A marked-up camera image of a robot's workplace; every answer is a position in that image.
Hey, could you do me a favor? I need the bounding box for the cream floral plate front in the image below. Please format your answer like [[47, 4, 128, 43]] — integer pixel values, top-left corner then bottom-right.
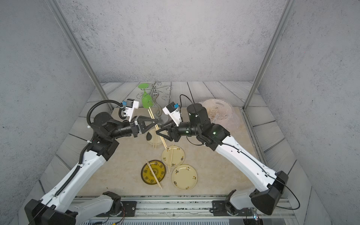
[[172, 164, 198, 191]]

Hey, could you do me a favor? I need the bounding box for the cream floral plate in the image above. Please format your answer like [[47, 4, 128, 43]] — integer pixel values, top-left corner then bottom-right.
[[161, 146, 185, 167], [172, 164, 198, 191]]

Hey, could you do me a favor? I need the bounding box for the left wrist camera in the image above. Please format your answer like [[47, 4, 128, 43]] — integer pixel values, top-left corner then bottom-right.
[[121, 98, 139, 122]]

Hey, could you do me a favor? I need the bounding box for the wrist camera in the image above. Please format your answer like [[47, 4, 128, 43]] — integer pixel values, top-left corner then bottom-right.
[[163, 102, 182, 127], [121, 98, 139, 122]]

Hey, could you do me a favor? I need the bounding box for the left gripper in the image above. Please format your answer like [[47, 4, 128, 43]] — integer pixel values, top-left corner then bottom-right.
[[107, 117, 157, 141]]

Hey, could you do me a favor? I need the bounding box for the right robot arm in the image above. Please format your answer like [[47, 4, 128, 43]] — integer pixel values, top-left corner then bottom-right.
[[157, 102, 288, 215]]

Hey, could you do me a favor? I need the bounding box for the silver metal hook stand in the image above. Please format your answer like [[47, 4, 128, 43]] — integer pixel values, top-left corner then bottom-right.
[[149, 82, 172, 125]]

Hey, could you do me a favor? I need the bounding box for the cream floral plate middle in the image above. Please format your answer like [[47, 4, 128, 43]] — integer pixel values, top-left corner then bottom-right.
[[161, 146, 185, 167]]

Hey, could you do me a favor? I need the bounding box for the yellow patterned plate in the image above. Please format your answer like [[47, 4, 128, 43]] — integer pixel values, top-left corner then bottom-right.
[[141, 160, 166, 185]]

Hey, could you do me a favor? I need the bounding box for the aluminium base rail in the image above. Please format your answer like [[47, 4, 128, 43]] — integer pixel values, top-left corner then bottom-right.
[[68, 196, 293, 225]]

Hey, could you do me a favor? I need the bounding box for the cream plate with black spot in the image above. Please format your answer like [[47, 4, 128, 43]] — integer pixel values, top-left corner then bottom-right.
[[146, 128, 163, 147]]

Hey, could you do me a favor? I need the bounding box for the aluminium frame post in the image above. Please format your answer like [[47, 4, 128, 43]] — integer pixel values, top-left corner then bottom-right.
[[243, 0, 296, 111], [46, 0, 108, 100]]

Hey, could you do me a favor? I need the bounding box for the green plastic spoon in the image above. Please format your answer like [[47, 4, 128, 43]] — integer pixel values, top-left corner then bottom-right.
[[136, 83, 154, 109]]

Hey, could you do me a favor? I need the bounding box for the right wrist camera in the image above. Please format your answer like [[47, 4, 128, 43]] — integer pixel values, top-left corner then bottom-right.
[[163, 102, 182, 127]]

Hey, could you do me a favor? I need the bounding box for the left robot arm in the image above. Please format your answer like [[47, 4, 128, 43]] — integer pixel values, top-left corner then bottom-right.
[[24, 112, 158, 225]]

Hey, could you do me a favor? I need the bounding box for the right aluminium frame post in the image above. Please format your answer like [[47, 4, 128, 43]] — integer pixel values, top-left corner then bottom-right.
[[243, 0, 296, 111]]

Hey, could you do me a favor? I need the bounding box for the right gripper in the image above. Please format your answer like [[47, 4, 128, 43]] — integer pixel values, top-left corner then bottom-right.
[[157, 118, 203, 143]]

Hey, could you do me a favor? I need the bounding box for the left aluminium frame post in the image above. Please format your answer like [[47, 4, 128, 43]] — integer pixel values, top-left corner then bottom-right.
[[46, 0, 108, 100]]

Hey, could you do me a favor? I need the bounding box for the white bucket with pink bag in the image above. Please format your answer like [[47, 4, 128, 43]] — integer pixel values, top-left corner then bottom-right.
[[200, 99, 241, 131]]

